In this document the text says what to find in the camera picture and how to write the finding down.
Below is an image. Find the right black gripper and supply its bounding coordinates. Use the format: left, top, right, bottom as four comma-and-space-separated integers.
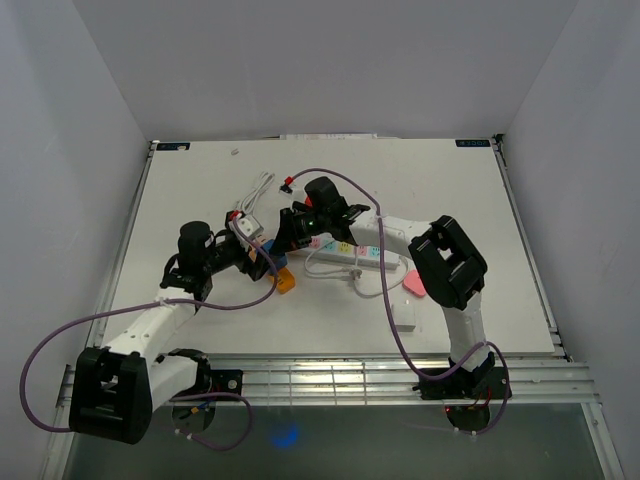
271, 207, 330, 255

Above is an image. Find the blue cube plug adapter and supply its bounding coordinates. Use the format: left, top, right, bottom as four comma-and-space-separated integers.
259, 238, 290, 274

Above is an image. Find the orange power strip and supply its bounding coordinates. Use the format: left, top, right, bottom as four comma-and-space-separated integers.
269, 267, 296, 295

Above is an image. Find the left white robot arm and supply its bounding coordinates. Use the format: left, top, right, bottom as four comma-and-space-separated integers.
69, 212, 275, 444

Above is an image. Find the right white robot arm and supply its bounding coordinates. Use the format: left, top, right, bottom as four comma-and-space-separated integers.
271, 176, 490, 397

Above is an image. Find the pink flat plug adapter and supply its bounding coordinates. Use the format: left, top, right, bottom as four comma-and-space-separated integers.
402, 270, 426, 298

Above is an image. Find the white multicolour power strip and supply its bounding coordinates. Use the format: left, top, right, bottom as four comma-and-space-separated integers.
290, 234, 381, 268

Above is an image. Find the white charger block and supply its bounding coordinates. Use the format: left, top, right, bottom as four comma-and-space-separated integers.
392, 301, 417, 333

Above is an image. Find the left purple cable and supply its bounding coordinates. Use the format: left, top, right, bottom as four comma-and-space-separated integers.
19, 219, 281, 451

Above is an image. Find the purple cable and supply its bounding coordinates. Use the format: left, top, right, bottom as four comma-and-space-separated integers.
287, 168, 514, 435
19, 219, 281, 451

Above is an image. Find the white coiled cable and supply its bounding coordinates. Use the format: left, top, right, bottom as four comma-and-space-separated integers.
233, 170, 279, 214

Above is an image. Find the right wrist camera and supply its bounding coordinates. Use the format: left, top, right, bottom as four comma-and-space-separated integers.
278, 176, 304, 198

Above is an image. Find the white power strip cable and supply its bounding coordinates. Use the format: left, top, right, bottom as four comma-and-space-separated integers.
303, 244, 412, 300

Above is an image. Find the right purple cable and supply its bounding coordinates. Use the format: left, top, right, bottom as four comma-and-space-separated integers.
287, 168, 514, 435

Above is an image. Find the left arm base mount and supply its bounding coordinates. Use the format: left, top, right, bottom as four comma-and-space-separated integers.
152, 349, 244, 404

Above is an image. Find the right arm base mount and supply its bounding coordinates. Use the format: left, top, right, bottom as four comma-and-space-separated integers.
413, 366, 512, 400

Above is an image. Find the aluminium frame rail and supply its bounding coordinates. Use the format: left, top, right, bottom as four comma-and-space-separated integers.
57, 352, 601, 409

